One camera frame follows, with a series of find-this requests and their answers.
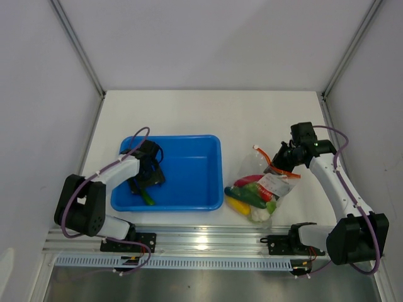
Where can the dark green cucumber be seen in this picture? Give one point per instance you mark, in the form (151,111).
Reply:
(245,196)

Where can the white slotted cable duct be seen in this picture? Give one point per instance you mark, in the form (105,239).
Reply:
(163,262)

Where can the blue plastic bin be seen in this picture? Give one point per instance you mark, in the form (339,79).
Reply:
(192,167)

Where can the yellow orange mango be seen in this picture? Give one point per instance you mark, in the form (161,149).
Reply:
(238,206)

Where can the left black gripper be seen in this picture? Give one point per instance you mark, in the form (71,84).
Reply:
(156,178)

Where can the red chili pepper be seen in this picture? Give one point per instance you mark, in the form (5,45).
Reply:
(247,179)

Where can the small green chili pepper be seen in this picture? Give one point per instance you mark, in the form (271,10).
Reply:
(147,198)

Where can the clear zip top bag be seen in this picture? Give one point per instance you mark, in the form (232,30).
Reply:
(274,180)

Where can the aluminium mounting rail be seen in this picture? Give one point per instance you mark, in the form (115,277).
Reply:
(180,241)

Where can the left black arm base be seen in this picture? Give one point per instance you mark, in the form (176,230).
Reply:
(148,239)

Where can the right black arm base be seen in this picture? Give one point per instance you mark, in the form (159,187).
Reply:
(288,245)

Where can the left aluminium frame post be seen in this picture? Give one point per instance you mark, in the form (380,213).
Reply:
(75,42)

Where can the right aluminium frame post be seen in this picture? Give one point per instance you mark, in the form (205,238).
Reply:
(358,36)

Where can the aluminium frame post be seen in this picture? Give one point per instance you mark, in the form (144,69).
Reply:
(75,42)
(358,36)

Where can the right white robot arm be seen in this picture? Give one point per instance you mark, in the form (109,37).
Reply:
(359,236)

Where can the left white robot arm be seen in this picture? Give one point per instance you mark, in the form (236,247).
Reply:
(81,209)

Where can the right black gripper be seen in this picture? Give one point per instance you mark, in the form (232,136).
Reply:
(277,161)

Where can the red orange mango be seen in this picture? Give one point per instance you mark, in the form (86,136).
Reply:
(266,195)

